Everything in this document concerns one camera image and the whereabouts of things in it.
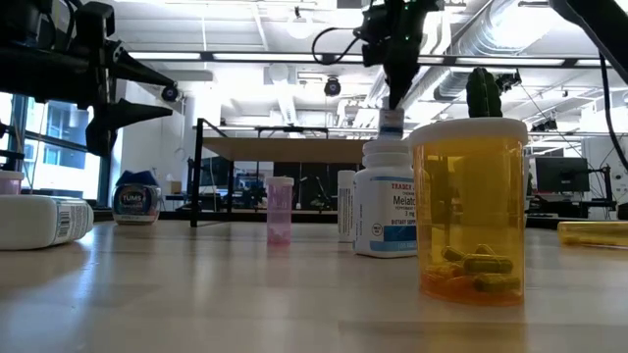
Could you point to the wooden shelf black legs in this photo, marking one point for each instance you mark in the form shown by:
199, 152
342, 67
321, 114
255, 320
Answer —
275, 149

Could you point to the white bottle blue label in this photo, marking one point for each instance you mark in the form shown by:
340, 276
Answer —
391, 125

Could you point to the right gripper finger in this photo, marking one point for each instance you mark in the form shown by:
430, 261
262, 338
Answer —
400, 83

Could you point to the Tums bottle blue cap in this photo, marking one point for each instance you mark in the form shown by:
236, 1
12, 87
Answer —
136, 201

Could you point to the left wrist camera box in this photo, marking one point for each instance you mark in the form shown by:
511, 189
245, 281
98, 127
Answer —
95, 19

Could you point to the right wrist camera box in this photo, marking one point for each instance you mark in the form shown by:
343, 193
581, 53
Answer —
374, 39

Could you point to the black table frame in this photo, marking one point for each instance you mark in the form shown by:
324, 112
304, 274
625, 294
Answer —
221, 216

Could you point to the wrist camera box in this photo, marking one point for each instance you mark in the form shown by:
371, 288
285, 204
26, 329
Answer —
95, 19
374, 39

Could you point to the green cactus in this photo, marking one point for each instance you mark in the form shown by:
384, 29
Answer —
484, 93

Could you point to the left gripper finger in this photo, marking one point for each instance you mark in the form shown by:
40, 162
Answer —
140, 66
122, 122

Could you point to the white Melatonin bottle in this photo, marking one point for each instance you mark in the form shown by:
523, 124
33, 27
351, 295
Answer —
385, 206

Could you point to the slim white text-label bottle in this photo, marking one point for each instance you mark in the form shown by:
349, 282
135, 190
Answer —
346, 206

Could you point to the black round ceiling camera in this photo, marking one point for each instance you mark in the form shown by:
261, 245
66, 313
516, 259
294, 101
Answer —
332, 87
170, 94

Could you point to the white bottle barcode label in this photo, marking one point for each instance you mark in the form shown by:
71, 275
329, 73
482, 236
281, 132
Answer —
34, 223

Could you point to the large amber pill bottle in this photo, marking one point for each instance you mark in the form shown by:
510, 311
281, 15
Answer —
468, 196

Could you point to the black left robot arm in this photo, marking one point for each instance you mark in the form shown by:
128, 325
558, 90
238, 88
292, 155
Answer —
29, 15

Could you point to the black computer monitor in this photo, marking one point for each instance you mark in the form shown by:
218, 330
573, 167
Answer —
561, 174

